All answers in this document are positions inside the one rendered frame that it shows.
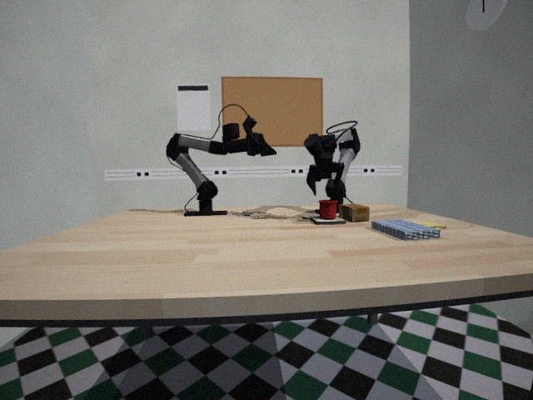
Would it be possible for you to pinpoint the pale yellow sticky-note pad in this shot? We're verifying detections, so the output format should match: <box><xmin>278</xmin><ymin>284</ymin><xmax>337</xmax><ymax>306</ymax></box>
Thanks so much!
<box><xmin>415</xmin><ymin>222</ymin><xmax>446</xmax><ymax>229</ymax></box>

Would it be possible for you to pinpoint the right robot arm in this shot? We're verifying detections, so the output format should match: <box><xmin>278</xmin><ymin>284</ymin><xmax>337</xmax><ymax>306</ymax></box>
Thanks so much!
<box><xmin>166</xmin><ymin>117</ymin><xmax>257</xmax><ymax>216</ymax></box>

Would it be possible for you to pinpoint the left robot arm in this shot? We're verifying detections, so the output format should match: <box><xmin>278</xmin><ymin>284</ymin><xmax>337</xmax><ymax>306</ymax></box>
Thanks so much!
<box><xmin>304</xmin><ymin>128</ymin><xmax>361</xmax><ymax>213</ymax></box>

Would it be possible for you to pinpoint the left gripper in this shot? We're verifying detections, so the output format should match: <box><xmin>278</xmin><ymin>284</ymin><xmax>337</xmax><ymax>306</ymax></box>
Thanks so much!
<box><xmin>306</xmin><ymin>156</ymin><xmax>345</xmax><ymax>196</ymax></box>

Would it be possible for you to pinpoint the brown cardboard box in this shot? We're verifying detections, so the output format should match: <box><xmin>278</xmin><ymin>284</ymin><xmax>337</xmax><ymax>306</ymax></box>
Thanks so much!
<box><xmin>339</xmin><ymin>203</ymin><xmax>370</xmax><ymax>223</ymax></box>

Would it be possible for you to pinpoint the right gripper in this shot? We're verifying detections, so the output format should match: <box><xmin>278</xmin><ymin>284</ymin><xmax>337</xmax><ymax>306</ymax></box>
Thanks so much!
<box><xmin>236</xmin><ymin>130</ymin><xmax>276</xmax><ymax>157</ymax></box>

